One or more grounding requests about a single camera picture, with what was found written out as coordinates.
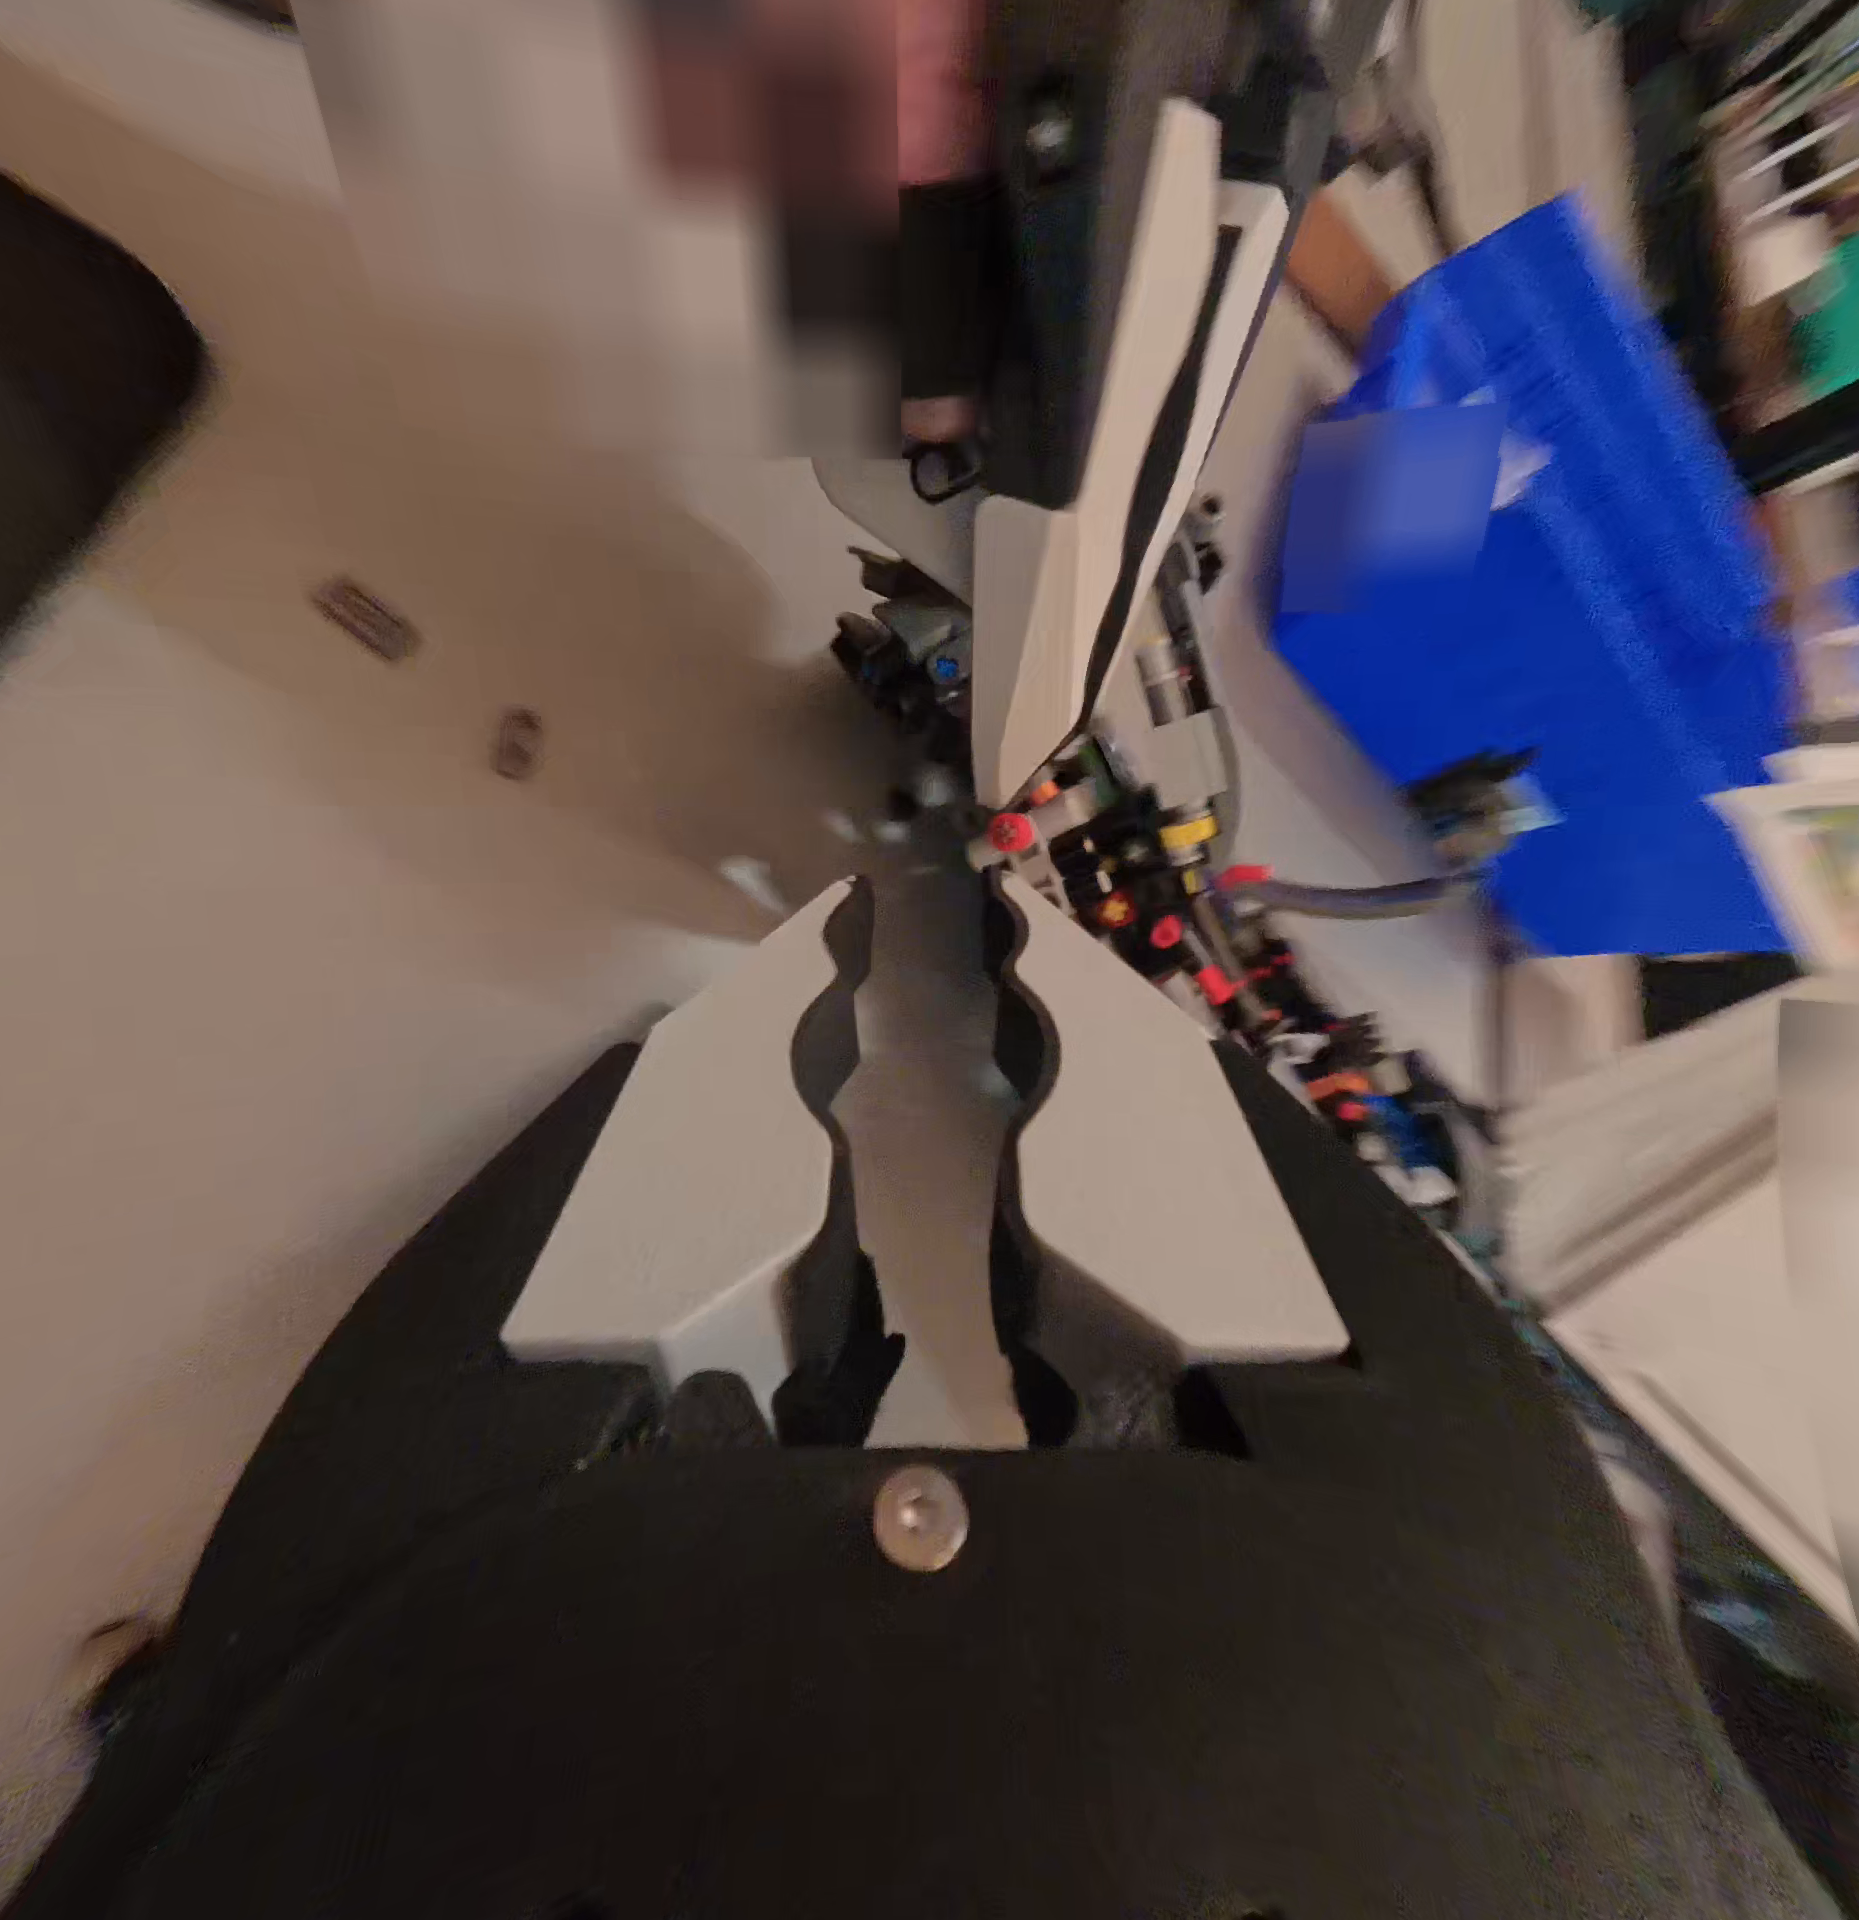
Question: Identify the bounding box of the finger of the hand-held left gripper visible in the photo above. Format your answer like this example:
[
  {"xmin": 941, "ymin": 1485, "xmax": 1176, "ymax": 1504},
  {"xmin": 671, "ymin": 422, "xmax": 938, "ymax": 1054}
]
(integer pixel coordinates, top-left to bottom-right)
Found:
[
  {"xmin": 970, "ymin": 100, "xmax": 1228, "ymax": 813},
  {"xmin": 1083, "ymin": 182, "xmax": 1295, "ymax": 726}
]

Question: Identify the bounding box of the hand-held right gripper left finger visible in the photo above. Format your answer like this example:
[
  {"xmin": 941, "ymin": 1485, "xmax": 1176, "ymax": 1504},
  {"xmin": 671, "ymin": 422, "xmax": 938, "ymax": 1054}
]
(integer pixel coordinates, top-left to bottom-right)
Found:
[{"xmin": 499, "ymin": 874, "xmax": 880, "ymax": 1417}]

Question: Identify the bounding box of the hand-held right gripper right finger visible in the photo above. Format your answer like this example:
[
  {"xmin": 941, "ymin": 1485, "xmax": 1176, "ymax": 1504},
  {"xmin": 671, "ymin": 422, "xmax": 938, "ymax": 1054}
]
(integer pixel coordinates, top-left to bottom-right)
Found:
[{"xmin": 987, "ymin": 871, "xmax": 1354, "ymax": 1406}]

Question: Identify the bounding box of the grey lego car model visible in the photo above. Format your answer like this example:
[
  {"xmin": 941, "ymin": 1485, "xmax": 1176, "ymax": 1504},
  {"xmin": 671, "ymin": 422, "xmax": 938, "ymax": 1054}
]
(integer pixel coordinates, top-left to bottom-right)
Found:
[{"xmin": 834, "ymin": 496, "xmax": 1560, "ymax": 1251}]

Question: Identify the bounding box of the grey lego piece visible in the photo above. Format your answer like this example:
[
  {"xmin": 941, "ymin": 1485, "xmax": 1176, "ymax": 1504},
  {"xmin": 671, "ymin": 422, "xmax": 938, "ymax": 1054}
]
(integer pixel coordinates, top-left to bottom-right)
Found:
[{"xmin": 312, "ymin": 578, "xmax": 426, "ymax": 668}]

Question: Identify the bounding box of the person's left hand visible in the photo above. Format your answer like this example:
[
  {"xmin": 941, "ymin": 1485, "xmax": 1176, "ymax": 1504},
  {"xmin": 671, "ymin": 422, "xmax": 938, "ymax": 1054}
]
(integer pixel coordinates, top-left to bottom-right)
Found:
[{"xmin": 899, "ymin": 0, "xmax": 1002, "ymax": 185}]

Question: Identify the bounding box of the blue plastic bin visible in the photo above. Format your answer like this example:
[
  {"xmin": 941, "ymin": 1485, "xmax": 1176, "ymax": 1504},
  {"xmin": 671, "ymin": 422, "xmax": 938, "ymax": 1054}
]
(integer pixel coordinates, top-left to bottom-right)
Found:
[{"xmin": 1267, "ymin": 196, "xmax": 1810, "ymax": 963}]

